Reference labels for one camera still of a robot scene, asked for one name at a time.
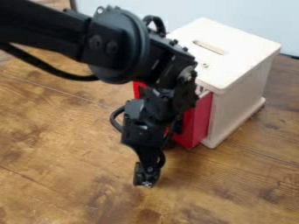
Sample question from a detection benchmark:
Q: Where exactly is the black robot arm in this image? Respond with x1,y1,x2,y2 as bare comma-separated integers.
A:
0,0,198,186

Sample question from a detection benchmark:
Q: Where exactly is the white wooden box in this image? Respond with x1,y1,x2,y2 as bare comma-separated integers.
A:
168,17,280,149

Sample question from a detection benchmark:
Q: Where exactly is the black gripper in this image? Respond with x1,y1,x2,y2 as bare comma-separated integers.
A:
120,99,184,188

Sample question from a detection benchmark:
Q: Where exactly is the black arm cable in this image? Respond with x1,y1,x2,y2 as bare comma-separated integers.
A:
0,42,100,82

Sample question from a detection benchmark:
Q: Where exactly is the black drawer handle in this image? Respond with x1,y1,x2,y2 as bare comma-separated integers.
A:
109,107,165,170

